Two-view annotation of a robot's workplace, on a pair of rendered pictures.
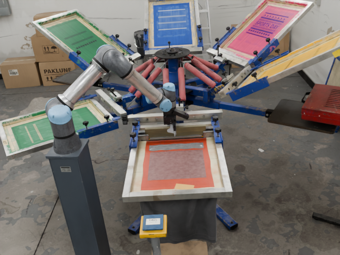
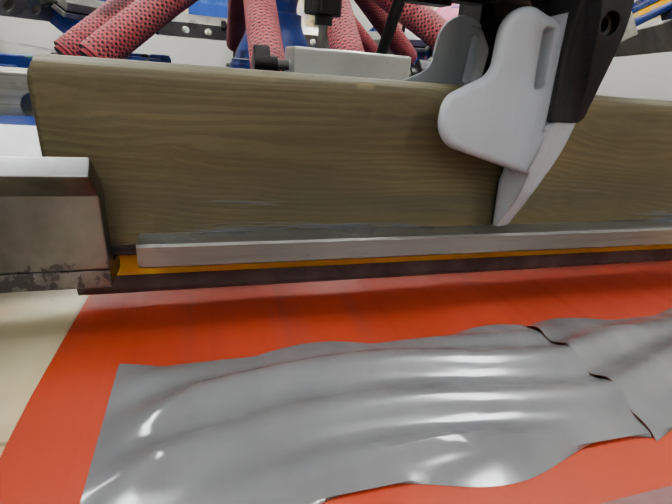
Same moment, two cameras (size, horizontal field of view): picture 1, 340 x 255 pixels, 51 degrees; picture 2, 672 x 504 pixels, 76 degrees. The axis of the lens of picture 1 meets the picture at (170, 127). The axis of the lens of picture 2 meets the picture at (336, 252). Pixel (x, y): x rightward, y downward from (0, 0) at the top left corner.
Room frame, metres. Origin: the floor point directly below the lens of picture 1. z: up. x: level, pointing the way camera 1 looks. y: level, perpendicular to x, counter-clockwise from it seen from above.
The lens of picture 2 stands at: (1.91, 0.12, 1.07)
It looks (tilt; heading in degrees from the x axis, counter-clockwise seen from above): 24 degrees down; 340
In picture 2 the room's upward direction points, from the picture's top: 5 degrees clockwise
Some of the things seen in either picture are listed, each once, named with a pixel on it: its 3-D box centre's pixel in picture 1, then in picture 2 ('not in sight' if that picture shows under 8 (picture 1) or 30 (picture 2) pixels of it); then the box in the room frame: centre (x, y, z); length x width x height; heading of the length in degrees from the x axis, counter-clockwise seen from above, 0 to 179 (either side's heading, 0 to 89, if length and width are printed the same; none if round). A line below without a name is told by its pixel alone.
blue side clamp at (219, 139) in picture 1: (216, 133); not in sight; (2.11, -0.31, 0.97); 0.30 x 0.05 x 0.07; 178
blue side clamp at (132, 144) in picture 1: (135, 138); not in sight; (2.13, 0.24, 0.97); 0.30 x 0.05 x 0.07; 178
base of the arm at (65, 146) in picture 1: (66, 139); not in sight; (1.70, 0.57, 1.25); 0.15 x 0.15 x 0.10
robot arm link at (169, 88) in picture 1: (168, 92); not in sight; (2.10, -0.01, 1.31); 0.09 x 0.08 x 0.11; 113
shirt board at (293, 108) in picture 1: (248, 109); not in sight; (2.57, -0.64, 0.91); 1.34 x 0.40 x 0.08; 58
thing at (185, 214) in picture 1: (179, 217); not in sight; (1.59, -0.01, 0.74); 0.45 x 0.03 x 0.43; 88
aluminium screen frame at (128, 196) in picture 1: (176, 156); not in sight; (1.88, -0.03, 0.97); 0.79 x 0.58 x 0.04; 178
